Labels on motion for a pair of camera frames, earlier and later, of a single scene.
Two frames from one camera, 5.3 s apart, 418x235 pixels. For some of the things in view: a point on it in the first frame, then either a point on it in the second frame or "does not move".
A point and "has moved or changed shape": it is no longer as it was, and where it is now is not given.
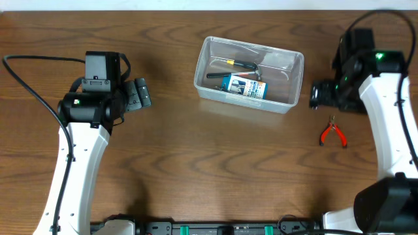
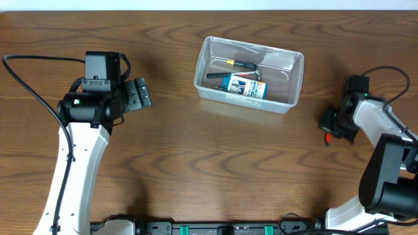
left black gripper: x=132 y=102 does not move
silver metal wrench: x=216 y=87 does not move
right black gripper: x=325 y=89 -> x=324 y=122
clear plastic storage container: x=260 y=77 does not move
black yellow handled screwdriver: x=244 y=65 does not move
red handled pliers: x=332 y=125 has moved or changed shape
